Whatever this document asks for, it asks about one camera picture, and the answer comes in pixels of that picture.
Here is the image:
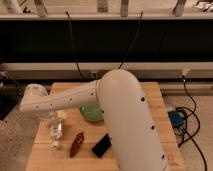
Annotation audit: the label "clear plastic bottle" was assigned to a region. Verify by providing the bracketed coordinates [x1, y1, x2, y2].
[50, 118, 63, 150]

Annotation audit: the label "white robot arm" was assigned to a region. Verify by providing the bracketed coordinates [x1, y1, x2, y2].
[20, 69, 170, 171]

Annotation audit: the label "green ceramic bowl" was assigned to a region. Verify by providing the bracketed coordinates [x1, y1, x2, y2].
[79, 105, 103, 122]

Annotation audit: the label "red brown oblong object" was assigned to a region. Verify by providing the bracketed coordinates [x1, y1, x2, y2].
[70, 132, 84, 157]

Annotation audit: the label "black smartphone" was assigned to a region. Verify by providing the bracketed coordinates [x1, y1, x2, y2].
[92, 134, 111, 158]

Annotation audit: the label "dark equipment at left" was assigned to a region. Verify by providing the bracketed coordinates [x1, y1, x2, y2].
[0, 71, 22, 120]

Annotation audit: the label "blue connector box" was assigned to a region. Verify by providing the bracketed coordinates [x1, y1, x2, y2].
[168, 111, 184, 128]

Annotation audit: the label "wall power outlet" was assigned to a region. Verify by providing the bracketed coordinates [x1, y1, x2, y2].
[91, 71, 98, 79]

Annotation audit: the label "black cable left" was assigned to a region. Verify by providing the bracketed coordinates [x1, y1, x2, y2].
[64, 10, 86, 82]

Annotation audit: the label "black cable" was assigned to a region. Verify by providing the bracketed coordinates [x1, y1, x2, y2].
[64, 10, 86, 82]
[118, 10, 145, 70]

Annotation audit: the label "black cable right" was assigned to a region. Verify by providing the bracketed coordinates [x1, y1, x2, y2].
[118, 10, 145, 70]

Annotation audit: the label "black floor cables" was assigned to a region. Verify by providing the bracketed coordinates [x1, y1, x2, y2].
[173, 75, 209, 171]

